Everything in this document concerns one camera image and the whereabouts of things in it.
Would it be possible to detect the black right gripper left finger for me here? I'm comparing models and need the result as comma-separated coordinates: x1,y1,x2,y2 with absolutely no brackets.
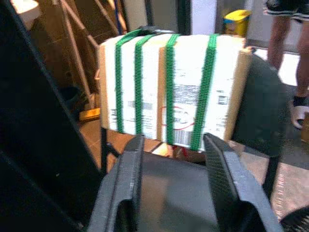
86,134,146,232

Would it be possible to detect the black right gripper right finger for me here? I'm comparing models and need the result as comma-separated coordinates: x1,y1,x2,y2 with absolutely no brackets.
202,134,284,232

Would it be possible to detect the brown package with red tape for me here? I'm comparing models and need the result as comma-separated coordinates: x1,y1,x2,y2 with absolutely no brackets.
172,144,206,163

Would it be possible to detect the yellow flat box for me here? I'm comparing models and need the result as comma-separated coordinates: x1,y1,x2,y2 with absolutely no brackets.
79,107,101,122

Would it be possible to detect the black folding chair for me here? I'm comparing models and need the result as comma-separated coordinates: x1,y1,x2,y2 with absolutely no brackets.
100,55,290,232

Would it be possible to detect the black flat panel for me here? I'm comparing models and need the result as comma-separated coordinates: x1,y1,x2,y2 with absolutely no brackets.
0,0,103,232

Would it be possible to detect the person in printed black shorts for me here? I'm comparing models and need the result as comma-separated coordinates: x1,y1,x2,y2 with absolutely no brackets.
263,0,309,130

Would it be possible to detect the yellow plastic container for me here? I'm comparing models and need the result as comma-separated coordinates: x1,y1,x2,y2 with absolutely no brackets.
223,9,252,37

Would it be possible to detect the cardboard box with green straps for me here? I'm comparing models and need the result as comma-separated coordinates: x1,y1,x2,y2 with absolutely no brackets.
98,33,253,153

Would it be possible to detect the grey metal rack frame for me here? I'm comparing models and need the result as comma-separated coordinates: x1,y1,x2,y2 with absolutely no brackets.
57,0,127,111

